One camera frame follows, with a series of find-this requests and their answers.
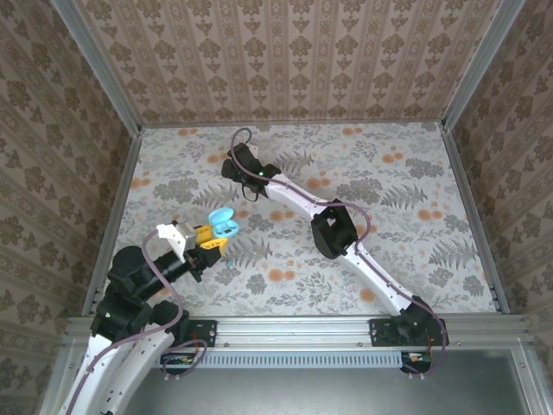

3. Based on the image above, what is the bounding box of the grey metal panel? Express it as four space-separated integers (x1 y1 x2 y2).
124 367 535 415

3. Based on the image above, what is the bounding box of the thin aluminium wall rail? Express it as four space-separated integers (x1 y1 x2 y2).
140 119 446 130

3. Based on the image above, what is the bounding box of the grey slotted cable duct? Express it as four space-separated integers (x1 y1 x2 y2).
149 350 405 369

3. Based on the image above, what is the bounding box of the thin black cable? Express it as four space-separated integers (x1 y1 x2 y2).
241 181 263 203

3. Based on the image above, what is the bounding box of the blue earbud charging case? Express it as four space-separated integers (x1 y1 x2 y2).
207 207 241 239

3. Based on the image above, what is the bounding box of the floral patterned table cover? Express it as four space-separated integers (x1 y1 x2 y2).
101 122 498 316

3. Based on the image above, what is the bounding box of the aluminium corner post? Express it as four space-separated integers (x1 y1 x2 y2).
440 0 527 131
49 0 143 137

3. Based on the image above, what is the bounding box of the aluminium side rail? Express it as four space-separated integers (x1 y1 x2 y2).
83 129 143 312
439 123 512 315

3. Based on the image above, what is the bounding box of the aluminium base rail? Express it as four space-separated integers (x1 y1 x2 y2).
64 315 533 350

